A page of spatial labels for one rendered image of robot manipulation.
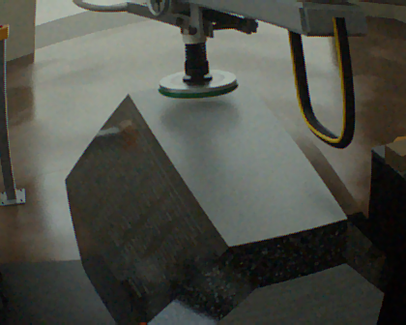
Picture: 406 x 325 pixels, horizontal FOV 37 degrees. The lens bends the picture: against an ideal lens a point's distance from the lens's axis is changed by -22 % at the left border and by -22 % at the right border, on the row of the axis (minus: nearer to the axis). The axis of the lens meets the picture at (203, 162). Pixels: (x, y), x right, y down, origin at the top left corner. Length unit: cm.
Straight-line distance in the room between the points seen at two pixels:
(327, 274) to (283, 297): 9
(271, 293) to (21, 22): 739
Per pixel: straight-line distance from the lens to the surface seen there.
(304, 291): 127
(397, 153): 175
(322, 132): 149
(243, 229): 132
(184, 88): 197
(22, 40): 843
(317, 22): 131
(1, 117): 359
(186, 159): 164
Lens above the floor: 145
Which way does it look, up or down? 22 degrees down
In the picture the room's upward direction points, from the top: 4 degrees counter-clockwise
